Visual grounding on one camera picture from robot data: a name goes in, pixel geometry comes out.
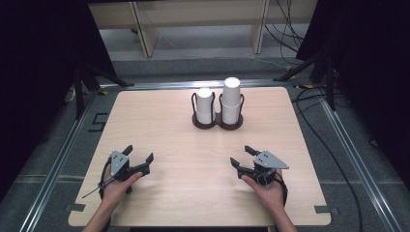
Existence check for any bundle of black cables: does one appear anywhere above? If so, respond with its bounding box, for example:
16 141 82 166
264 0 306 55

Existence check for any person's right hand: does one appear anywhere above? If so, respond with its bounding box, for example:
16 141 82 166
241 169 287 213

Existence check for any black tripod stand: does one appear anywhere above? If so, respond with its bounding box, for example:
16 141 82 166
73 60 135 120
273 47 337 112

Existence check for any metal floor rail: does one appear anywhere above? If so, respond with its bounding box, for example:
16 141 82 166
99 78 291 92
317 91 404 232
18 91 100 232

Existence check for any black curtain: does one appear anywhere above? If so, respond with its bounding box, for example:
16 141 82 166
295 0 410 191
0 0 117 202

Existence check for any tall stack of white cups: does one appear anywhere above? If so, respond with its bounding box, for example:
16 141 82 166
220 76 242 126

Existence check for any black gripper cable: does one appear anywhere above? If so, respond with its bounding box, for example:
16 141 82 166
81 159 114 201
274 175 288 208

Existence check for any light wooden bench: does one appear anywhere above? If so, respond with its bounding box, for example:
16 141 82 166
88 0 318 59

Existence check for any dark brown cup holder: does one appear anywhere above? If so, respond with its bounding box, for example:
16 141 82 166
190 91 246 131

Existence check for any short stack of white cups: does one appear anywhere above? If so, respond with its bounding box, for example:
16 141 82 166
196 87 217 126

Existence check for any person's left hand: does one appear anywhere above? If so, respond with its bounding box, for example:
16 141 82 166
101 164 144 207

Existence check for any long black floor cable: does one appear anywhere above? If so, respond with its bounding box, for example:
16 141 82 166
290 86 365 232

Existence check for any grey tape strip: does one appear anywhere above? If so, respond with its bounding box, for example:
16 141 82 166
313 205 340 217
65 203 87 214

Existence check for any thin white cable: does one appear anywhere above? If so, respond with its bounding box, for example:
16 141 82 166
247 55 288 70

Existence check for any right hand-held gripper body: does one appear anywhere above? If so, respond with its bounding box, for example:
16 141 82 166
252 150 290 188

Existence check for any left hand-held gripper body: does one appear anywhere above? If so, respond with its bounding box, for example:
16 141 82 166
110 150 136 183

